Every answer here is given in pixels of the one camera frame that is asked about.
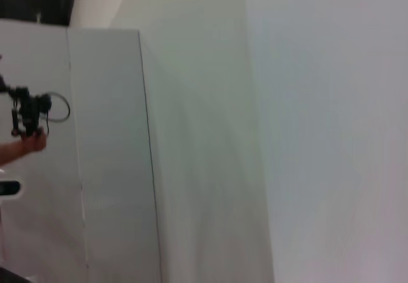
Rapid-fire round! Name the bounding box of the bare human hand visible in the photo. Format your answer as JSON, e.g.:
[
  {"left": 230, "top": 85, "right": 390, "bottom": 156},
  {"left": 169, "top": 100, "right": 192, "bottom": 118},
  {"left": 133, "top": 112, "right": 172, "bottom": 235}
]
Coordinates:
[{"left": 19, "top": 134, "right": 49, "bottom": 154}]

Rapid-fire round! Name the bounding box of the white device with black slot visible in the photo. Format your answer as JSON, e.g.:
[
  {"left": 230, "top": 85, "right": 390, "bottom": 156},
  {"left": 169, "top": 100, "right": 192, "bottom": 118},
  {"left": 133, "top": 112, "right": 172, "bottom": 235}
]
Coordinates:
[{"left": 0, "top": 167, "right": 25, "bottom": 203}]

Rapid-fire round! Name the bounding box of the bare human forearm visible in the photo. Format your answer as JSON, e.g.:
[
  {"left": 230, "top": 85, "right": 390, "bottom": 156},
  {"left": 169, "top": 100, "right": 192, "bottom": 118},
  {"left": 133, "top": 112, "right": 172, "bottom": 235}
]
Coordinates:
[{"left": 0, "top": 140, "right": 27, "bottom": 168}]

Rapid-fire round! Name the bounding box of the black controller cable loop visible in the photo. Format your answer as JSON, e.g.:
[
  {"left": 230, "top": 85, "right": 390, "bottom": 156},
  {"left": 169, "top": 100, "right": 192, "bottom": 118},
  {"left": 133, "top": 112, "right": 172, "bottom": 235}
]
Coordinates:
[{"left": 44, "top": 92, "right": 71, "bottom": 125}]

